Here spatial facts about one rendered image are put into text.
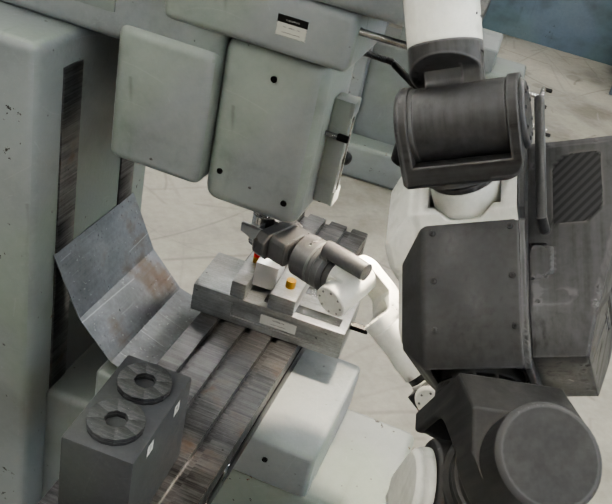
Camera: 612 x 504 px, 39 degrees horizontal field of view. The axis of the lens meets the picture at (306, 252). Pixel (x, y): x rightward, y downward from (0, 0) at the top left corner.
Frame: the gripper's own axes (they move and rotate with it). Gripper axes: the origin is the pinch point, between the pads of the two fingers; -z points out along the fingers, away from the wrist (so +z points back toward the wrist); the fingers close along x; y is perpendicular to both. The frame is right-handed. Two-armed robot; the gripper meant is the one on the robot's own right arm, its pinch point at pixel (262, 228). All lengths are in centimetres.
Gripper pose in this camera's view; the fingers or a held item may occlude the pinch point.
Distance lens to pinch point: 171.7
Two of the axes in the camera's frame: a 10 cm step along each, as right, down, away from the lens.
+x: -6.4, 3.0, -7.1
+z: 7.5, 4.6, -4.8
